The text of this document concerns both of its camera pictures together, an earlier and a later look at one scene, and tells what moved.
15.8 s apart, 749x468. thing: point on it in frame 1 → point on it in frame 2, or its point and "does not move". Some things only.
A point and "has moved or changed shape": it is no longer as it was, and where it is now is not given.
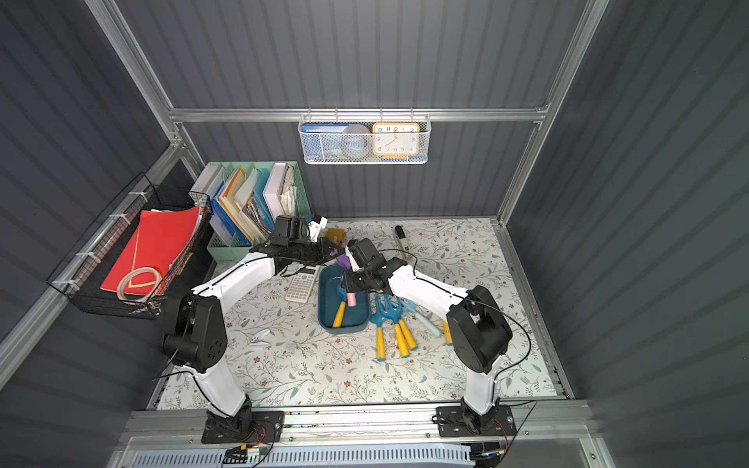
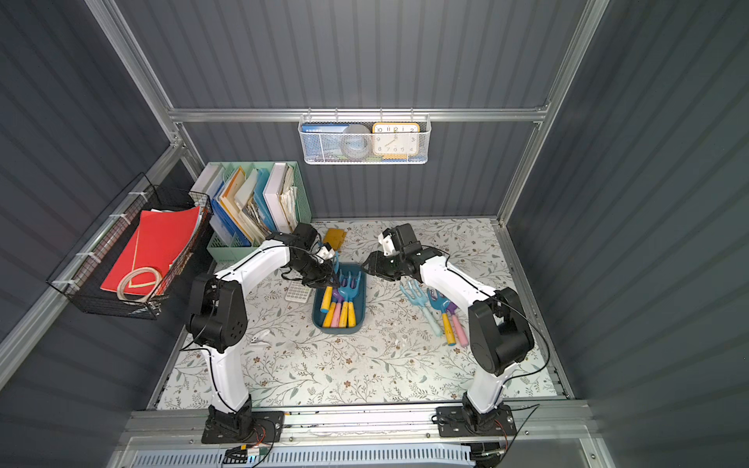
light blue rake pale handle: (410, 307) has moved or changed shape
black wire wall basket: (81, 276) does not move
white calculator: (302, 285) does not move
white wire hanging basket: (366, 139) does not move
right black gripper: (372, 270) → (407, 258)
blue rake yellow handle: (379, 318) → (346, 290)
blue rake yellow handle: (341, 292) → (330, 313)
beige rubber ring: (126, 279) does not move
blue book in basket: (322, 141) does not move
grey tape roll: (356, 141) does not move
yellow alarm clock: (395, 140) does not move
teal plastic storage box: (354, 319) does not move
